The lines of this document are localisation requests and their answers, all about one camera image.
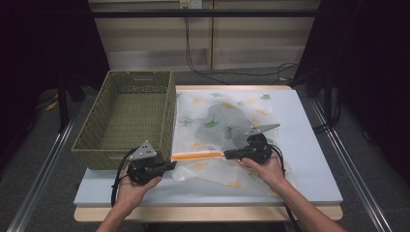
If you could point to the person's left hand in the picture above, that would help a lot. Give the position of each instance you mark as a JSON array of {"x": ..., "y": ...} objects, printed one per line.
[{"x": 132, "y": 195}]

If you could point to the black horizontal bar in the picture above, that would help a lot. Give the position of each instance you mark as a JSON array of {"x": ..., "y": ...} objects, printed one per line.
[{"x": 145, "y": 13}]

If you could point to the metal floor rail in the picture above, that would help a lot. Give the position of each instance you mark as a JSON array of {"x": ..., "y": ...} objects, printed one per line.
[
  {"x": 42, "y": 174},
  {"x": 361, "y": 190}
]

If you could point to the white wall outlet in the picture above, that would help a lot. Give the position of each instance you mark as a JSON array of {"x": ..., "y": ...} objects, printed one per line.
[{"x": 190, "y": 4}]

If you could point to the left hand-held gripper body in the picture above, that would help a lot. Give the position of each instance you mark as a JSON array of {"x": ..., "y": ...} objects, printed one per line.
[{"x": 145, "y": 170}]

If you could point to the white leaf-print mesh laundry bag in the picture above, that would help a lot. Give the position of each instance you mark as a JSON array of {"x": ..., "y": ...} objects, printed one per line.
[{"x": 199, "y": 174}]

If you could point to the person's right hand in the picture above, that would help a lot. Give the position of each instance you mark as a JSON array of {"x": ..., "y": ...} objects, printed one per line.
[{"x": 267, "y": 172}]

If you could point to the yellow tape piece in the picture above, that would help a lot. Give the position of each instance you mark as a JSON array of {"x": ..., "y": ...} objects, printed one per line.
[{"x": 51, "y": 105}]

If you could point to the green woven basket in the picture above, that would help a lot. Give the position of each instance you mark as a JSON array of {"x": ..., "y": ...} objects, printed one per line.
[{"x": 129, "y": 119}]

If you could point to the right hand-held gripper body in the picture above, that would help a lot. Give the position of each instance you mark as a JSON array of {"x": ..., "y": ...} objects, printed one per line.
[{"x": 257, "y": 150}]

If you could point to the black garment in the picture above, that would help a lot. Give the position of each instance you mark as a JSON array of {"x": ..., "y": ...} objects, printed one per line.
[{"x": 222, "y": 119}]

